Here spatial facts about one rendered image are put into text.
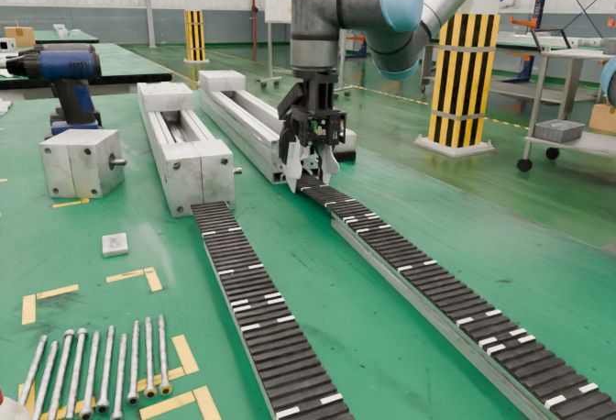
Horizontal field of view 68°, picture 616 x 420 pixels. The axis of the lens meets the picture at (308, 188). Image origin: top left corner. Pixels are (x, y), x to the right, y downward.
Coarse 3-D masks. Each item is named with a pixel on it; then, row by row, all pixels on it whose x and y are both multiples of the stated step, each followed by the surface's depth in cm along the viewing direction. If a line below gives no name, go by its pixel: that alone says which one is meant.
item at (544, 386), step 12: (552, 372) 36; (564, 372) 36; (576, 372) 37; (528, 384) 35; (540, 384) 35; (552, 384) 35; (564, 384) 35; (576, 384) 35; (540, 396) 34; (552, 396) 34
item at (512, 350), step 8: (528, 336) 40; (504, 344) 39; (512, 344) 39; (520, 344) 39; (528, 344) 40; (536, 344) 39; (488, 352) 39; (496, 352) 38; (504, 352) 39; (512, 352) 38; (520, 352) 38; (528, 352) 38; (536, 352) 39; (496, 360) 38; (504, 360) 38; (512, 360) 38
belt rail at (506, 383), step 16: (336, 224) 66; (352, 240) 62; (368, 256) 58; (384, 272) 55; (400, 288) 52; (416, 304) 49; (432, 304) 46; (432, 320) 47; (448, 320) 44; (448, 336) 45; (464, 336) 42; (464, 352) 43; (480, 352) 40; (480, 368) 41; (496, 368) 39; (496, 384) 39; (512, 384) 38; (512, 400) 37; (528, 400) 37; (528, 416) 36; (544, 416) 35
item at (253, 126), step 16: (208, 96) 136; (224, 96) 123; (240, 96) 128; (208, 112) 138; (224, 112) 117; (240, 112) 104; (256, 112) 115; (272, 112) 105; (224, 128) 119; (240, 128) 102; (256, 128) 90; (272, 128) 104; (240, 144) 104; (256, 144) 91; (272, 144) 82; (256, 160) 93; (272, 160) 83; (304, 160) 86; (272, 176) 84
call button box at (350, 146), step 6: (342, 132) 98; (348, 132) 98; (354, 132) 98; (348, 138) 97; (354, 138) 97; (342, 144) 97; (348, 144) 97; (354, 144) 98; (336, 150) 97; (342, 150) 97; (348, 150) 98; (354, 150) 99; (336, 156) 97; (342, 156) 98; (348, 156) 98; (354, 156) 99
